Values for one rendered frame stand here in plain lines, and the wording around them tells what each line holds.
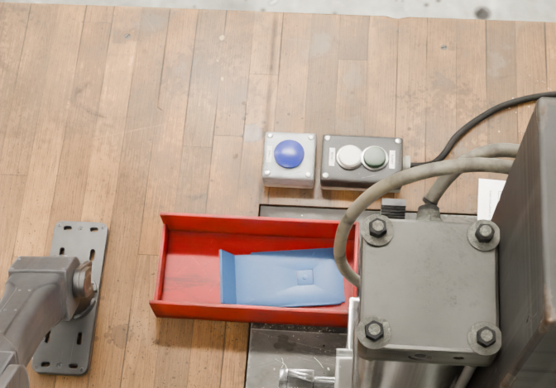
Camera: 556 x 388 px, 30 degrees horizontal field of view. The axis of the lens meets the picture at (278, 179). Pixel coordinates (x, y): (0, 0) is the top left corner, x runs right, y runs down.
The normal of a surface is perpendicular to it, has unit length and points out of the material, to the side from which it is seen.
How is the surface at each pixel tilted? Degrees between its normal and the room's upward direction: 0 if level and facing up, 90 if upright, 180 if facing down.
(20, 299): 48
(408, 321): 0
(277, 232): 90
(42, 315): 87
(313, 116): 0
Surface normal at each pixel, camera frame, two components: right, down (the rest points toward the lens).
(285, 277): -0.04, -0.40
